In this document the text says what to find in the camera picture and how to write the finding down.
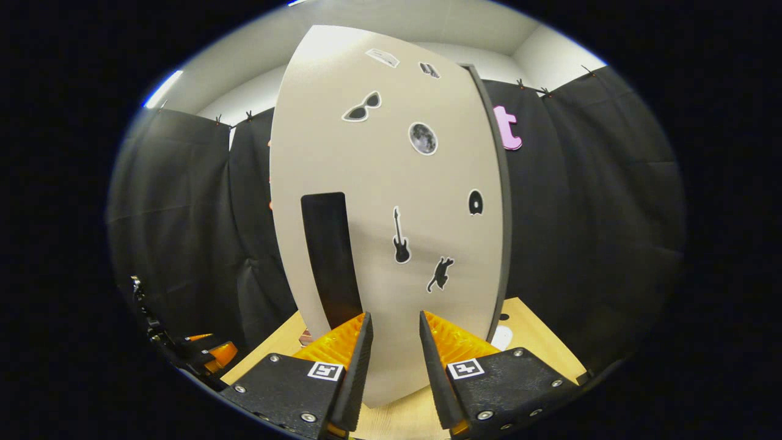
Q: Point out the long ceiling lamp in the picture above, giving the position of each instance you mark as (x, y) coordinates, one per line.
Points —
(163, 88)

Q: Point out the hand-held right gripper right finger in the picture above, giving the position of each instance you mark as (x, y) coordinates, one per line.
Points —
(435, 379)

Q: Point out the black backdrop cloth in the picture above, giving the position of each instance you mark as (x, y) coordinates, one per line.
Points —
(599, 214)

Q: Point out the beige cabinet door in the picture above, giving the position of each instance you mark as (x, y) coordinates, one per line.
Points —
(379, 183)

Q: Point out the grey cabinet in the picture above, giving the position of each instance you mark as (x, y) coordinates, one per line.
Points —
(506, 214)

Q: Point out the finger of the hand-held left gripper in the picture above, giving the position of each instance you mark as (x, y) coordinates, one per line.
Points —
(198, 337)
(221, 354)

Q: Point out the row of black cloth clips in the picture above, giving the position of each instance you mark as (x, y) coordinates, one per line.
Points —
(249, 115)

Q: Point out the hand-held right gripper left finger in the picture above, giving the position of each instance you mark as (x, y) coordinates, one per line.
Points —
(357, 379)

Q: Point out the white coaster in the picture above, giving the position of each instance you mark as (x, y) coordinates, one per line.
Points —
(502, 338)

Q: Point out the stack of books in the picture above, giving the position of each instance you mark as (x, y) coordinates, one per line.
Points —
(305, 337)

